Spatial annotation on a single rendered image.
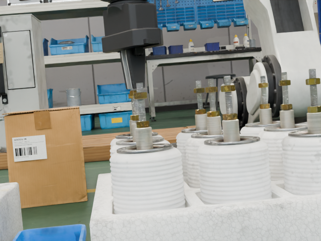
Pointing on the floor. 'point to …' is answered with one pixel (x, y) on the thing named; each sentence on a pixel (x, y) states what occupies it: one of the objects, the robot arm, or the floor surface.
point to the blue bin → (53, 234)
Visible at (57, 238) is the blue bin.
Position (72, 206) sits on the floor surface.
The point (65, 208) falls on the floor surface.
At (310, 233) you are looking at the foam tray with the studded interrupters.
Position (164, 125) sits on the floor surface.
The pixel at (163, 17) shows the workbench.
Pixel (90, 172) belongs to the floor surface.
